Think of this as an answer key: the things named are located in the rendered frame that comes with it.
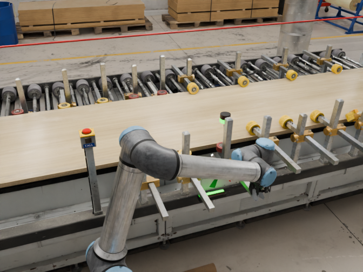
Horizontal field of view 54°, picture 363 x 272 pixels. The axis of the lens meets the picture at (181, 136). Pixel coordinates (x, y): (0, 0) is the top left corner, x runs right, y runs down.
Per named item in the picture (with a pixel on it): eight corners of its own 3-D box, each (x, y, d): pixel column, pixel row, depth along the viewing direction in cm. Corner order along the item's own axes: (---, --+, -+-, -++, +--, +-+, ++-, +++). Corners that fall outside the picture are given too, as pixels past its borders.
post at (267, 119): (261, 182, 230) (272, 116, 204) (256, 183, 229) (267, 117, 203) (258, 178, 232) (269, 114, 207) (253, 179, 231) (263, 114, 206)
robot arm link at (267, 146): (250, 138, 173) (267, 134, 177) (248, 160, 179) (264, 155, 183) (263, 148, 166) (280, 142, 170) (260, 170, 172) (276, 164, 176)
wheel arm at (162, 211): (169, 221, 178) (169, 215, 176) (162, 223, 177) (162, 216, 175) (146, 170, 213) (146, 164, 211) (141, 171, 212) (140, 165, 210)
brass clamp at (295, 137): (313, 140, 224) (314, 133, 222) (294, 144, 220) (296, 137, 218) (307, 135, 229) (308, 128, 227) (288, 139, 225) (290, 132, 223)
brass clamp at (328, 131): (345, 134, 232) (347, 127, 229) (328, 137, 228) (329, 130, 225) (338, 129, 237) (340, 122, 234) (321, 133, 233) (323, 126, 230)
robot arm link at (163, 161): (150, 156, 117) (283, 169, 156) (136, 137, 126) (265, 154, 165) (139, 185, 120) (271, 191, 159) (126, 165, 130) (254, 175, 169)
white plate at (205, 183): (239, 183, 222) (240, 170, 216) (200, 192, 214) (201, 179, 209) (239, 183, 222) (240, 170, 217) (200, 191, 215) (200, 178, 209)
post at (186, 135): (188, 201, 216) (190, 133, 190) (182, 202, 215) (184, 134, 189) (186, 197, 218) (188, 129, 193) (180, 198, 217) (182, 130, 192)
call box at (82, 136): (96, 148, 174) (95, 134, 169) (82, 150, 171) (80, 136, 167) (94, 140, 179) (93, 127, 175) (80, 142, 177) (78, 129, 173)
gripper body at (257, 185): (257, 196, 181) (260, 177, 175) (249, 185, 188) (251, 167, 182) (270, 192, 183) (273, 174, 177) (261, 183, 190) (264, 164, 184)
